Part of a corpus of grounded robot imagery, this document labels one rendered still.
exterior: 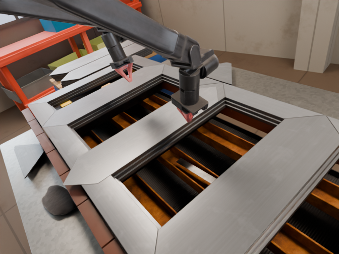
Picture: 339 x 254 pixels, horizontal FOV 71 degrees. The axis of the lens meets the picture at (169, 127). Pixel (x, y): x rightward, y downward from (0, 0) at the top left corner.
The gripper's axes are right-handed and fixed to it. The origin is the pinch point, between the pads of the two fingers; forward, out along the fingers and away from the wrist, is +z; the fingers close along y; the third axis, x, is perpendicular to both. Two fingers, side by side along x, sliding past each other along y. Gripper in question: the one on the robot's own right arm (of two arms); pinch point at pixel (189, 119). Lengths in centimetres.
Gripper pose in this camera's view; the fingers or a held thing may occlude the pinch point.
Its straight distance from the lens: 78.2
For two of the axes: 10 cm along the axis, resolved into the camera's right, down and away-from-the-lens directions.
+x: -7.6, 5.2, -3.9
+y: -6.4, -5.5, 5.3
